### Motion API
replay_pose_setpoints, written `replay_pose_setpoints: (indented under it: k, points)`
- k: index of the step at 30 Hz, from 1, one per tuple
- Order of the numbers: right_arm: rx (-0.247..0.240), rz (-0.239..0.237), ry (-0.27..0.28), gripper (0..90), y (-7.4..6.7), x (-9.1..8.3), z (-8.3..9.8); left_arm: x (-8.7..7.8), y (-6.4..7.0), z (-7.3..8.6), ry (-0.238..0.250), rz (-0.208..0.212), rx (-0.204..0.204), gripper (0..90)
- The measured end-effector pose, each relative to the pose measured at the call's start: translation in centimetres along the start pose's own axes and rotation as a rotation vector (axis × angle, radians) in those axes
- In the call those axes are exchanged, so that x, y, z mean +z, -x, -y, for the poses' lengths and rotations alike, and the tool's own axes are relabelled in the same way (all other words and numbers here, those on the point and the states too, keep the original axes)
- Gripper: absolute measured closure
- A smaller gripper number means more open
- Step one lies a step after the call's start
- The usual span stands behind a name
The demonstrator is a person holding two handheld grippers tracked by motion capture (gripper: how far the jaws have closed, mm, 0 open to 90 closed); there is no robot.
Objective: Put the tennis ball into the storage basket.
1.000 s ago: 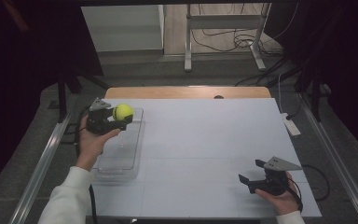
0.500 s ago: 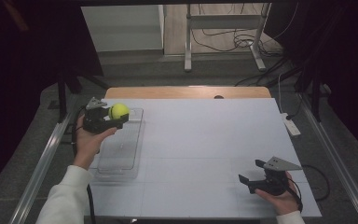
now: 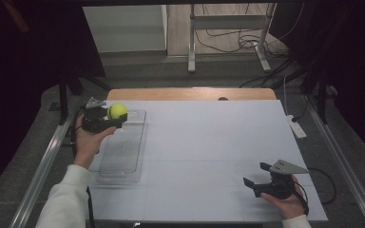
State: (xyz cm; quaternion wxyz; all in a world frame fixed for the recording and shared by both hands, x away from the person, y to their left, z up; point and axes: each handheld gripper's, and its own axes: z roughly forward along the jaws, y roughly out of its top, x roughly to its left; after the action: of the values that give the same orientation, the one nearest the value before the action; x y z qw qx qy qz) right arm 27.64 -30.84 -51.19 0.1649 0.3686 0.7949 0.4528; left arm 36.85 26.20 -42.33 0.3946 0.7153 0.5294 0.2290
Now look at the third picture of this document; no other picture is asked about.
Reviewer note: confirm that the white power strip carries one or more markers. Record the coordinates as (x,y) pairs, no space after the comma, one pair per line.
(296,126)

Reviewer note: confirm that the clear plastic tray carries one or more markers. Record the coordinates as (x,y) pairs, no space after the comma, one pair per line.
(123,148)

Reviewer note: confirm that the wooden table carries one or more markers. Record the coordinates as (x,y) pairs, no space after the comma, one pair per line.
(171,94)

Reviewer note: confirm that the aluminium rail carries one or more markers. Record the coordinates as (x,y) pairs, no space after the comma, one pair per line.
(41,174)
(345,164)

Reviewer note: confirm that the white cabinet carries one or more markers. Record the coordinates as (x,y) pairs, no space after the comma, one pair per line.
(123,28)

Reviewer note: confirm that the person's right hand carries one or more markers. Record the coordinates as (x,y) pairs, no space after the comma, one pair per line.
(290,204)

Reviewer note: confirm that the yellow tennis ball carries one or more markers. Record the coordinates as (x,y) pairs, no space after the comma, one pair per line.
(117,110)

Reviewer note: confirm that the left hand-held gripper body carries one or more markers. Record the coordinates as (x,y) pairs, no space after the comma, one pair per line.
(95,122)

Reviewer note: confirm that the black stand leg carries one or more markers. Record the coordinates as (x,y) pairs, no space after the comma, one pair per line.
(321,95)
(63,95)

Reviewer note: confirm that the dark curtain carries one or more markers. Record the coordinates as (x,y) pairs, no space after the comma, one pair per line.
(355,63)
(19,79)

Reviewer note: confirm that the grey metal stand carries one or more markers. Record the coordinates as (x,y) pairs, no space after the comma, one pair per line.
(228,22)

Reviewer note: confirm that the person's left hand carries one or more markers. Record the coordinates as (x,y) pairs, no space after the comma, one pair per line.
(87,144)

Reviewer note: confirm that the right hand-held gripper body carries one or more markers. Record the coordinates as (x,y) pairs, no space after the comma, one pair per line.
(278,183)

